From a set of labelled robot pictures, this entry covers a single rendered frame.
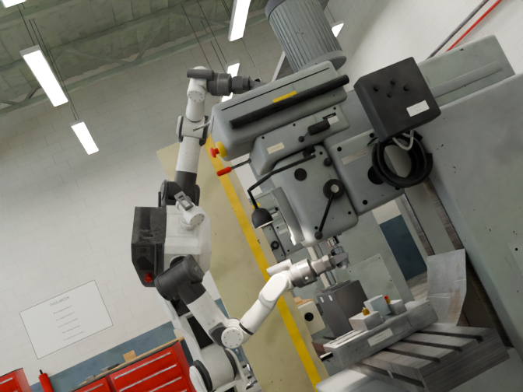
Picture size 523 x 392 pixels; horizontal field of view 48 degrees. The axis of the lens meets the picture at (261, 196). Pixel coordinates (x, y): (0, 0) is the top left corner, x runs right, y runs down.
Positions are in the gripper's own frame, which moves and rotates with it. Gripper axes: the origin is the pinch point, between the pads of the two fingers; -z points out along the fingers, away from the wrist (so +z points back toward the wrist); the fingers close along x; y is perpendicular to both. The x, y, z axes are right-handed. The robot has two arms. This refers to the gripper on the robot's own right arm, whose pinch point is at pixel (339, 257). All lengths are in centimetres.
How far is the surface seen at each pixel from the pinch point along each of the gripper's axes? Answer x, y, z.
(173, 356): 382, 38, 244
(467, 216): -7.1, 4.2, -44.7
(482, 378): -7, 54, -27
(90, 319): 758, -51, 530
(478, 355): -56, 34, -27
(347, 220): -7.4, -10.8, -8.4
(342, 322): 27.2, 24.8, 12.9
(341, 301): 22.4, 16.6, 9.0
